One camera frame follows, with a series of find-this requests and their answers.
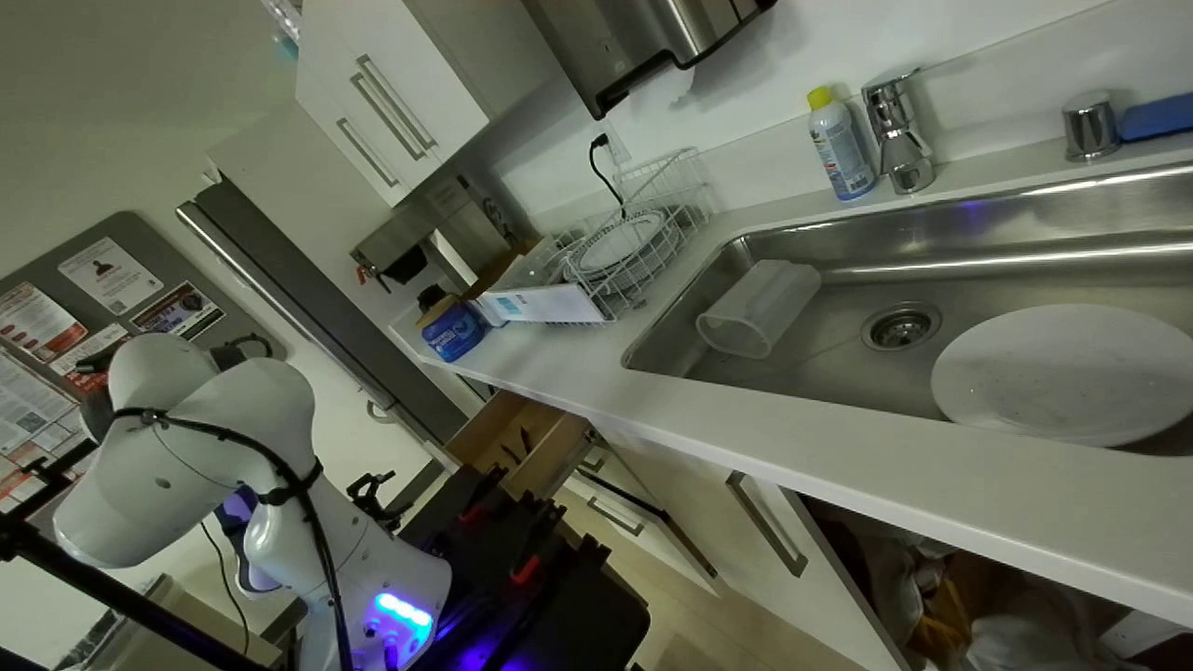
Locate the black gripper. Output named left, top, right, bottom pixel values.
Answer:
left=347, top=468, right=403, bottom=534

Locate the white drawer with wooden interior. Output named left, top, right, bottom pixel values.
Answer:
left=444, top=388, right=596, bottom=505

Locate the blue Maxwell House coffee can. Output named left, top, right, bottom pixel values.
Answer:
left=420, top=304, right=496, bottom=365

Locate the dark grey tall panel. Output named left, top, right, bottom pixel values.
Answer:
left=173, top=181, right=489, bottom=458

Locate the grey coffee machine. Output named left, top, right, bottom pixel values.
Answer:
left=350, top=171, right=516, bottom=312

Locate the white box with blue label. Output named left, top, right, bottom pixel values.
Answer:
left=470, top=280, right=609, bottom=334

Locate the small dark framed notice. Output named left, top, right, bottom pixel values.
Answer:
left=127, top=280, right=229, bottom=344

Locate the white lower cabinet door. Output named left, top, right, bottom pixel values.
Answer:
left=593, top=426, right=918, bottom=671

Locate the white cabinet door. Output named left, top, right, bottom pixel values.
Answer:
left=295, top=35, right=414, bottom=213
left=312, top=0, right=493, bottom=181
left=593, top=426, right=918, bottom=671

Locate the white sign black figure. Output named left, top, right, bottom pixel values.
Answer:
left=58, top=235, right=169, bottom=322

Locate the white upper cabinet door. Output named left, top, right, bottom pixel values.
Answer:
left=295, top=35, right=414, bottom=213
left=312, top=0, right=493, bottom=181

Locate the translucent cup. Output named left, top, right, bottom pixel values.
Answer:
left=689, top=258, right=828, bottom=365

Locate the translucent bluish bottle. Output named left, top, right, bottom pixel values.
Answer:
left=256, top=0, right=311, bottom=68

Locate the steel paper towel dispenser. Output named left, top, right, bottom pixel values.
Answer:
left=519, top=0, right=780, bottom=124

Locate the stainless steel sink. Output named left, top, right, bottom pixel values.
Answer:
left=618, top=162, right=1193, bottom=458

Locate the soap bottle with yellow cap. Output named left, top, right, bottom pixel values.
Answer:
left=803, top=84, right=879, bottom=206

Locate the brown paper bag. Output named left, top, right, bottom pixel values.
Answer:
left=909, top=551, right=1002, bottom=665

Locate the chrome faucet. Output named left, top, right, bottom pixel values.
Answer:
left=859, top=68, right=945, bottom=198

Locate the white plastic bag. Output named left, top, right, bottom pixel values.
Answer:
left=963, top=588, right=1193, bottom=671

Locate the white round plate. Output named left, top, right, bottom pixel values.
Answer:
left=927, top=300, right=1193, bottom=450

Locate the steel sponge holder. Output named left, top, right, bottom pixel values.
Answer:
left=1059, top=95, right=1123, bottom=166

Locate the blue sponge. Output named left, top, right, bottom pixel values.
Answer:
left=1110, top=88, right=1193, bottom=145

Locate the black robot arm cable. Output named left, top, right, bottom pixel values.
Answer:
left=107, top=403, right=367, bottom=671

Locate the white shallow drawer bar handle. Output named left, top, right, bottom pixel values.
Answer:
left=563, top=432, right=627, bottom=496

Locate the white deep drawer bar handle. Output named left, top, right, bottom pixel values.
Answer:
left=557, top=462, right=722, bottom=588

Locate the black camera stand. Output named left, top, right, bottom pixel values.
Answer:
left=0, top=462, right=274, bottom=671

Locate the white wire dish rack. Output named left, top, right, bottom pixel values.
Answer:
left=557, top=145, right=722, bottom=322

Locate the red and white wall poster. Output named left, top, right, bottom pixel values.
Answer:
left=0, top=275, right=133, bottom=515

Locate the black power cable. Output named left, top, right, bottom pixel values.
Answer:
left=587, top=130, right=629, bottom=221

